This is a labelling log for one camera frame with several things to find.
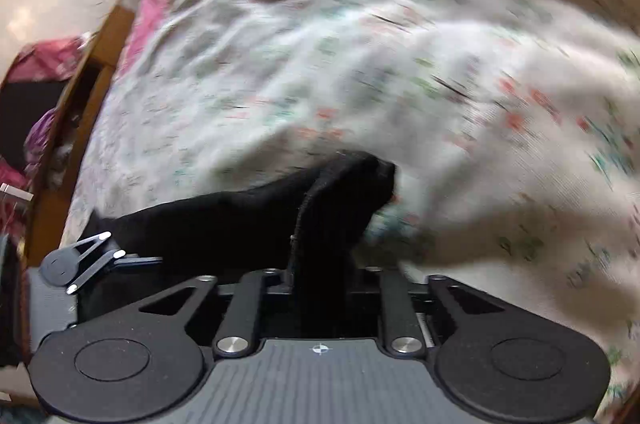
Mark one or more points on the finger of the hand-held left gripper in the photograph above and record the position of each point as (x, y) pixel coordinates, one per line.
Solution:
(100, 259)

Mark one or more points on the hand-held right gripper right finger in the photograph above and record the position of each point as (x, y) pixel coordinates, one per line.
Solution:
(397, 304)

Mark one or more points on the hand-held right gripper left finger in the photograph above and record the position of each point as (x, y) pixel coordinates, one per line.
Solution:
(245, 304)

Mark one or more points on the black pants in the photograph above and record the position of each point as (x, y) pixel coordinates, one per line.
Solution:
(280, 224)

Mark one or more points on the purple dotted cloth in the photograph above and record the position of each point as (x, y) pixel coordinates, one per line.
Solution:
(41, 139)

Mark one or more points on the wooden desk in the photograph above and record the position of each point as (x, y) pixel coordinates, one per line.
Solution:
(87, 104)

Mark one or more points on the black monitor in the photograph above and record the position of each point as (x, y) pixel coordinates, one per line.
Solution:
(25, 119)

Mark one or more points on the pink floral cloth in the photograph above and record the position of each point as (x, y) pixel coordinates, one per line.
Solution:
(45, 59)

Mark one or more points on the floral bed quilt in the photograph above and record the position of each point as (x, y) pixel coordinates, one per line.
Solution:
(375, 79)

